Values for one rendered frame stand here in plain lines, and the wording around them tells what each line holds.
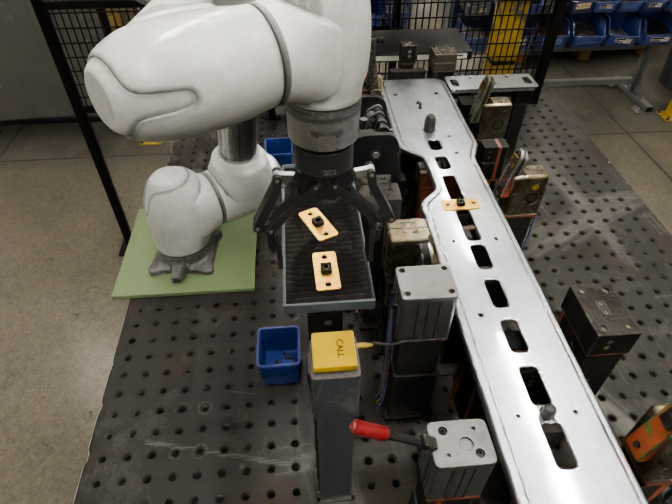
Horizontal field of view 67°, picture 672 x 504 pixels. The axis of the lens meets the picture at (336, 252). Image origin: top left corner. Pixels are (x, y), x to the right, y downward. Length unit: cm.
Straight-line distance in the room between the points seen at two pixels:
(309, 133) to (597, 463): 63
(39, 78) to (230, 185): 230
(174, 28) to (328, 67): 15
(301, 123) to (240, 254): 94
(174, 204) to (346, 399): 77
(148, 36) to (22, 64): 305
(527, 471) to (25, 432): 181
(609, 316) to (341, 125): 64
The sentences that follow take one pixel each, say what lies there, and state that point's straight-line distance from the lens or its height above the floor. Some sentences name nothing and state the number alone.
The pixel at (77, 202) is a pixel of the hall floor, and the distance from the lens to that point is 315.
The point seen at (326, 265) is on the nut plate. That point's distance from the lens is 80.
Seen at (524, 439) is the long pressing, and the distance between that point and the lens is 87.
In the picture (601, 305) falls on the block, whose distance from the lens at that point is 104.
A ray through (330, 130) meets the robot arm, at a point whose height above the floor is 144.
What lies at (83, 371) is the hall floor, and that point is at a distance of 230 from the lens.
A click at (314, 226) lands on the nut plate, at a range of 88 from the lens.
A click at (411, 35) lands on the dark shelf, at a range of 202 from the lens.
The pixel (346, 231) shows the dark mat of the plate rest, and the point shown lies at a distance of 87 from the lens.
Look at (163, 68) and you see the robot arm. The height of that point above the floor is 156.
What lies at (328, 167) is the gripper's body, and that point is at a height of 138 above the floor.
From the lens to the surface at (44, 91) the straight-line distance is 358.
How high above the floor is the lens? 174
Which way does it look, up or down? 44 degrees down
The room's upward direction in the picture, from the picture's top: straight up
